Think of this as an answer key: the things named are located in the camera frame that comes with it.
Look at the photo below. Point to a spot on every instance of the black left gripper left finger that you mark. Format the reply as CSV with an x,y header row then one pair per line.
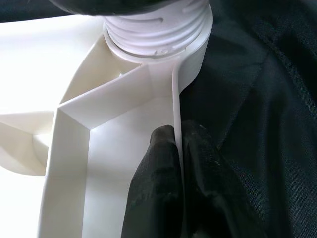
x,y
156,193

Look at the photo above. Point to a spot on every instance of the white plastic children table top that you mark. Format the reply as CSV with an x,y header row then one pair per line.
x,y
111,109

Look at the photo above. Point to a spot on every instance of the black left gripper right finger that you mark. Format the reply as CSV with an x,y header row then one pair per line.
x,y
210,193

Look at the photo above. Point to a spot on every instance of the black cloth table cover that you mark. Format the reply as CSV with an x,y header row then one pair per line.
x,y
260,124

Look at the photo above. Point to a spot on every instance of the white plastic table leg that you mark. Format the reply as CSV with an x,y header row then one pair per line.
x,y
153,32

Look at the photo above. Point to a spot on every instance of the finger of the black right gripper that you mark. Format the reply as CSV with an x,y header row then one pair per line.
x,y
123,6

